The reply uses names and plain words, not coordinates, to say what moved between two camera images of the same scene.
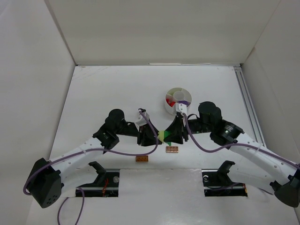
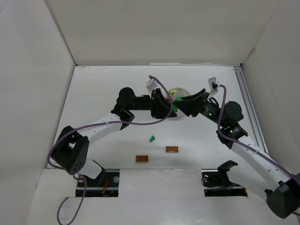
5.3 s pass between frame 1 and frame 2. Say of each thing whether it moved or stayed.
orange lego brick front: stayed
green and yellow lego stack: moved
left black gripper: moved
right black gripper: moved
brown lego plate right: stayed
